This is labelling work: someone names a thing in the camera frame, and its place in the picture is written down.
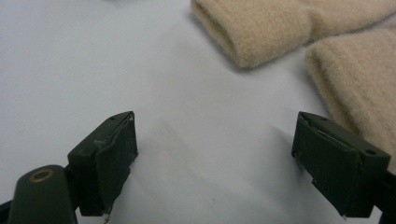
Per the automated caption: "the beige fleece cloth piece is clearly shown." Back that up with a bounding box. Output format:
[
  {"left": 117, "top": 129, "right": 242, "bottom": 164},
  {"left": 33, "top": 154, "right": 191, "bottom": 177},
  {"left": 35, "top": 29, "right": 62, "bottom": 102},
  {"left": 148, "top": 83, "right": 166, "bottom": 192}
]
[{"left": 304, "top": 27, "right": 396, "bottom": 175}]

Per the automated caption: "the beige knit glove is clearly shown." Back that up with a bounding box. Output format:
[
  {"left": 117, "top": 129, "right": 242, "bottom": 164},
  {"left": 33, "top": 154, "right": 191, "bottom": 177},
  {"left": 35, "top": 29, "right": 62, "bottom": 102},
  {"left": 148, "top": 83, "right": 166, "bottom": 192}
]
[{"left": 190, "top": 0, "right": 396, "bottom": 70}]

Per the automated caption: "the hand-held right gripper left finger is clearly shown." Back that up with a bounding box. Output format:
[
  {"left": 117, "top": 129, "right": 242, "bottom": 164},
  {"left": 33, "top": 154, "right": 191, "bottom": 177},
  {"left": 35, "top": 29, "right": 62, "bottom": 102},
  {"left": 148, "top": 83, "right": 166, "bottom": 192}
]
[{"left": 66, "top": 110, "right": 139, "bottom": 217}]

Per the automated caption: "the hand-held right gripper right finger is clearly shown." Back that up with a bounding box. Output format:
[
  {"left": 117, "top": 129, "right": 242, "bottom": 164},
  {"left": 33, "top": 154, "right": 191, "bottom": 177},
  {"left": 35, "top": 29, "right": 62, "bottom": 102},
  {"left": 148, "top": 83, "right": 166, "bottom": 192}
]
[{"left": 291, "top": 110, "right": 391, "bottom": 218}]

